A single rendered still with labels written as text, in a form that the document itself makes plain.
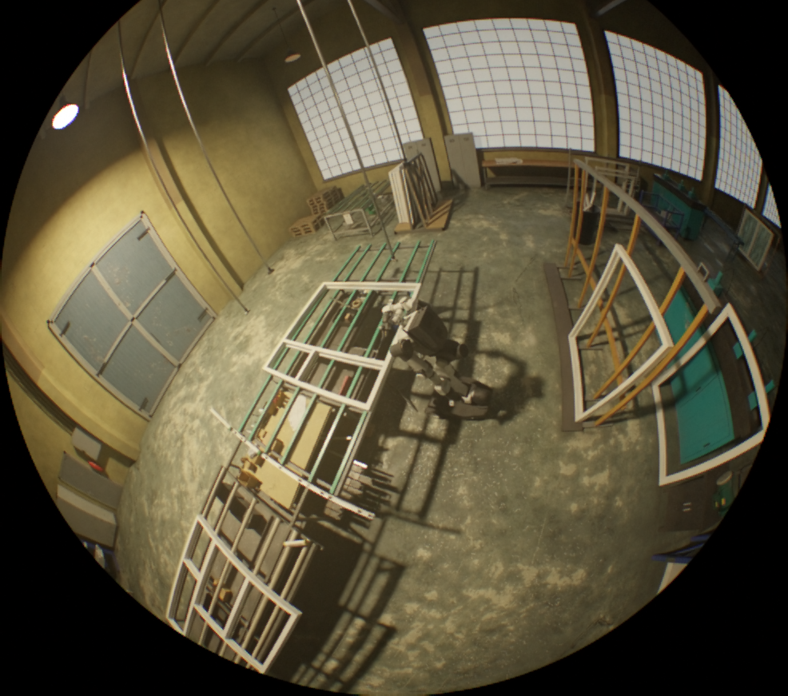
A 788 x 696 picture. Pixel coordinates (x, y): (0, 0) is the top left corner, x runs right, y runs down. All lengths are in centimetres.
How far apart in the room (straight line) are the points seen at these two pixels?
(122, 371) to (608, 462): 922
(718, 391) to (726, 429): 41
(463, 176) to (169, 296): 979
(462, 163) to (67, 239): 1169
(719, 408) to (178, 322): 1002
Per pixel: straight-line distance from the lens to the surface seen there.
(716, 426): 328
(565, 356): 314
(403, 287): 268
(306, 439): 244
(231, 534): 313
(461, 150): 821
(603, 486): 298
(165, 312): 744
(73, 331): 762
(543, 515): 271
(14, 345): 808
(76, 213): 789
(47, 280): 788
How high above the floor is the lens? 256
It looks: 41 degrees down
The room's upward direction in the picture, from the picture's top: 21 degrees counter-clockwise
